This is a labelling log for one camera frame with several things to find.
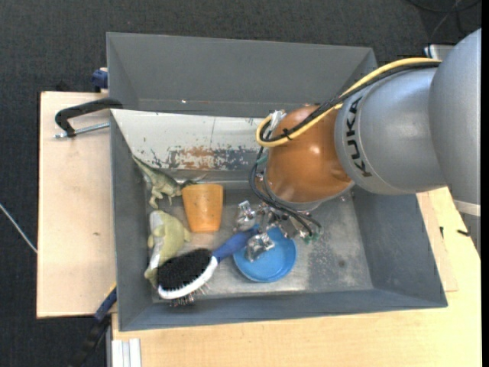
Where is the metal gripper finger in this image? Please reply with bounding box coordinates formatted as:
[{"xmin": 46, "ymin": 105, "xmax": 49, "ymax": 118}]
[
  {"xmin": 233, "ymin": 200, "xmax": 257, "ymax": 232},
  {"xmin": 244, "ymin": 231, "xmax": 277, "ymax": 263}
]

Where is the blue round dish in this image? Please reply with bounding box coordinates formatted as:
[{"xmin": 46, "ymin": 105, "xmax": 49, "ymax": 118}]
[{"xmin": 232, "ymin": 226, "xmax": 298, "ymax": 284}]

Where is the orange plastic cup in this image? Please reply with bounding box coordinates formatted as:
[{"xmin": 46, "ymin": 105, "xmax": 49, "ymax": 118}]
[{"xmin": 181, "ymin": 183, "xmax": 225, "ymax": 234}]

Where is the pale green plush toy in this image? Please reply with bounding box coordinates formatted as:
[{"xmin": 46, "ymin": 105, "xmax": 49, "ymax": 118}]
[{"xmin": 144, "ymin": 209, "xmax": 193, "ymax": 288}]

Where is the blue and white hairbrush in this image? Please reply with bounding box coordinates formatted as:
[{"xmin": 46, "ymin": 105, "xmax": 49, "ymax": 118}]
[{"xmin": 157, "ymin": 227, "xmax": 261, "ymax": 301}]

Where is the green toy dinosaur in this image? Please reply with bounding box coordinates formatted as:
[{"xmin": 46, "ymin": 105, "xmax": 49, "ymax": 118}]
[{"xmin": 132, "ymin": 156, "xmax": 199, "ymax": 210}]

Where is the grey metal bin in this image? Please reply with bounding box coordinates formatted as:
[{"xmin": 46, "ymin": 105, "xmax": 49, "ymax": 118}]
[{"xmin": 105, "ymin": 31, "xmax": 449, "ymax": 333}]

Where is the pale wood board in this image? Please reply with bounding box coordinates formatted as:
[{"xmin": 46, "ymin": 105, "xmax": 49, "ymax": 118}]
[{"xmin": 36, "ymin": 91, "xmax": 118, "ymax": 319}]

